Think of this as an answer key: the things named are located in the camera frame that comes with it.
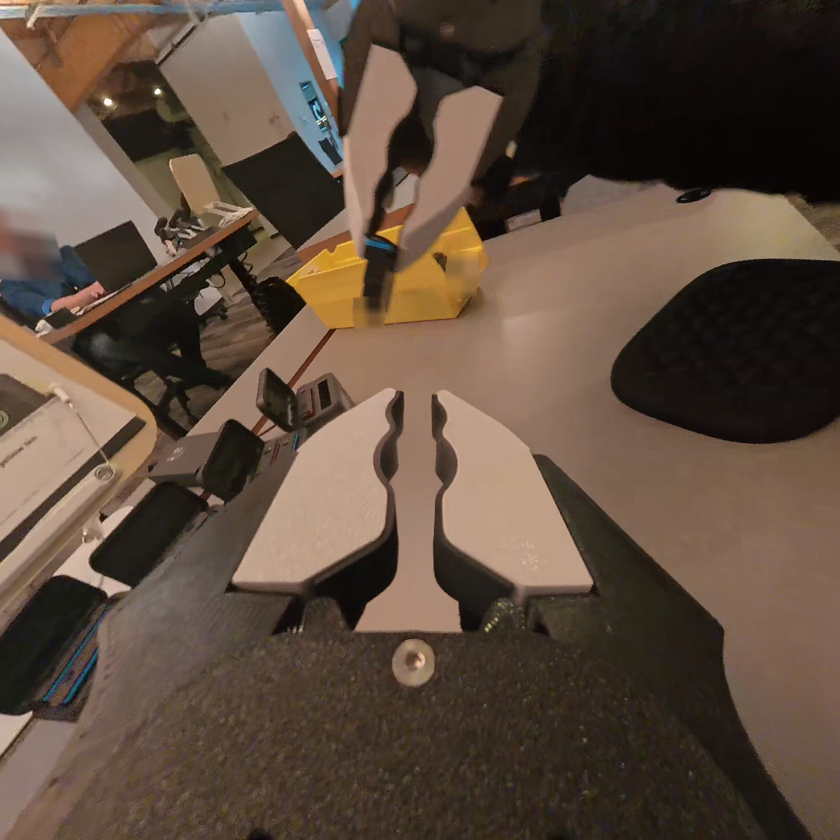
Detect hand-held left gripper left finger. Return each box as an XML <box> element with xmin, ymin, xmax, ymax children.
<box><xmin>230</xmin><ymin>389</ymin><xmax>401</xmax><ymax>618</ymax></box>

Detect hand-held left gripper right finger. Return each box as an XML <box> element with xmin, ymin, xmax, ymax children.
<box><xmin>434</xmin><ymin>389</ymin><xmax>595</xmax><ymax>618</ymax></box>

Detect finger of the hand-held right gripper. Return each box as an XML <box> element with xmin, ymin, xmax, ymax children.
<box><xmin>342</xmin><ymin>44</ymin><xmax>424</xmax><ymax>257</ymax></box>
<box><xmin>398</xmin><ymin>86</ymin><xmax>509</xmax><ymax>266</ymax></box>

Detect black battery charging case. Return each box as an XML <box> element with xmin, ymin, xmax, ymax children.
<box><xmin>0</xmin><ymin>575</ymin><xmax>115</xmax><ymax>723</ymax></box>
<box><xmin>90</xmin><ymin>483</ymin><xmax>211</xmax><ymax>588</ymax></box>
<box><xmin>201</xmin><ymin>420</ymin><xmax>305</xmax><ymax>502</ymax></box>
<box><xmin>254</xmin><ymin>368</ymin><xmax>351</xmax><ymax>437</ymax></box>

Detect yellow plastic bin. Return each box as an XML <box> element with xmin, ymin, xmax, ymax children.
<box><xmin>287</xmin><ymin>208</ymin><xmax>489</xmax><ymax>329</ymax></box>

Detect black camera battery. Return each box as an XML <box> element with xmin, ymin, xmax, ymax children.
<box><xmin>361</xmin><ymin>230</ymin><xmax>400</xmax><ymax>319</ymax></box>

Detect person's right forearm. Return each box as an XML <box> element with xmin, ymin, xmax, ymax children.
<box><xmin>519</xmin><ymin>0</ymin><xmax>840</xmax><ymax>207</ymax></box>

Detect black multi-port power hub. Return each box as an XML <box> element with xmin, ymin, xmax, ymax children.
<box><xmin>147</xmin><ymin>434</ymin><xmax>221</xmax><ymax>489</ymax></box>

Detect wooden sign board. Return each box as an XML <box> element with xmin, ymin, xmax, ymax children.
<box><xmin>0</xmin><ymin>315</ymin><xmax>161</xmax><ymax>631</ymax></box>

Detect wooden desk black legs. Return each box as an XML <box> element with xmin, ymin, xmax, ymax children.
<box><xmin>40</xmin><ymin>210</ymin><xmax>266</xmax><ymax>395</ymax></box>

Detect black computer monitor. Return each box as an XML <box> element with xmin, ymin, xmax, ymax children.
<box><xmin>73</xmin><ymin>221</ymin><xmax>161</xmax><ymax>295</ymax></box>

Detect white instruction sheet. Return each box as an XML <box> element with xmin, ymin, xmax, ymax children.
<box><xmin>0</xmin><ymin>372</ymin><xmax>148</xmax><ymax>565</ymax></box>

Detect black quilted pad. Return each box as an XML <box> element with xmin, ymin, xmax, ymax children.
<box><xmin>611</xmin><ymin>259</ymin><xmax>840</xmax><ymax>445</ymax></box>

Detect thin metal wire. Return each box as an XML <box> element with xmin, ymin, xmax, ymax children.
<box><xmin>50</xmin><ymin>385</ymin><xmax>116</xmax><ymax>480</ymax></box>

